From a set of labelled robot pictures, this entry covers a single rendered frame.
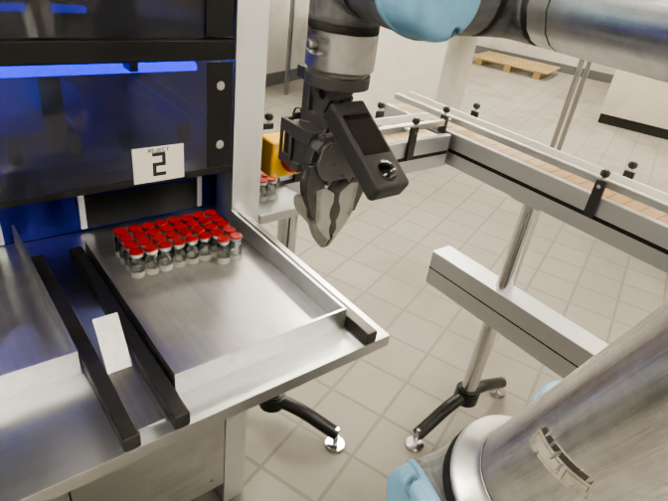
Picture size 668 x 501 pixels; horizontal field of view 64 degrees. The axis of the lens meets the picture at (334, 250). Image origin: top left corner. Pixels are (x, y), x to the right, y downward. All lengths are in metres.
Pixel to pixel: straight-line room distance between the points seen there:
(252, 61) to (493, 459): 0.72
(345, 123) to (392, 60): 3.51
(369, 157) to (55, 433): 0.45
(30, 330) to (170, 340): 0.18
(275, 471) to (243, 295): 0.95
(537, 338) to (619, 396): 1.26
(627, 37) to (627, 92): 5.88
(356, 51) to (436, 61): 3.38
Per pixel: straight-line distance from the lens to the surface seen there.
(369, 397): 1.94
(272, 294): 0.84
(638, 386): 0.32
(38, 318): 0.83
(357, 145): 0.56
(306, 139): 0.60
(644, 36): 0.46
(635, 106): 6.36
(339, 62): 0.57
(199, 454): 1.42
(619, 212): 1.35
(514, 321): 1.60
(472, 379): 1.82
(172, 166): 0.93
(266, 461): 1.73
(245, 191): 1.02
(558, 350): 1.56
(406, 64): 4.04
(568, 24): 0.50
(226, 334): 0.76
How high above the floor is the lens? 1.38
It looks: 31 degrees down
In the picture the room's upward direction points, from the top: 8 degrees clockwise
